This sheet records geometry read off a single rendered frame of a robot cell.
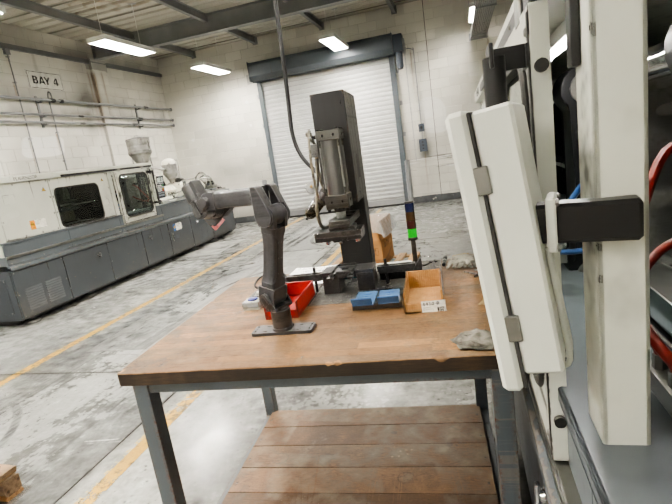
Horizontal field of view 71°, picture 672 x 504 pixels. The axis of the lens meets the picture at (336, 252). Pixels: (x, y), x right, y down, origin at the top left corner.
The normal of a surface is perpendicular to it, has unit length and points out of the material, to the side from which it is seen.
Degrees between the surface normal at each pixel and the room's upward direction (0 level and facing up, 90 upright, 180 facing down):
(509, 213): 90
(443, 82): 90
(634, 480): 0
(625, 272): 90
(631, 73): 90
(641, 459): 0
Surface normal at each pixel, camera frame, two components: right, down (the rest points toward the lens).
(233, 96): -0.24, 0.24
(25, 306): 0.96, -0.08
